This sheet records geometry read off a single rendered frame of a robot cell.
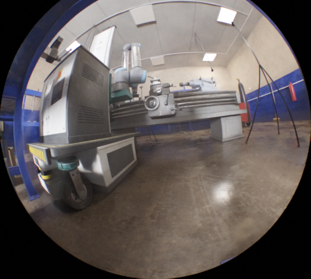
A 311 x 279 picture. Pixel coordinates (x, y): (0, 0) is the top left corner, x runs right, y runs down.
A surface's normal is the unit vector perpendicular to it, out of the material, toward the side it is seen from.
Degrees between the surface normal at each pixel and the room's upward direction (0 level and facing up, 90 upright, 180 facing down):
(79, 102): 90
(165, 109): 90
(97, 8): 180
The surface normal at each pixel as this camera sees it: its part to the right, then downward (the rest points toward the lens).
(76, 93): 0.98, -0.12
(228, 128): -0.18, -0.02
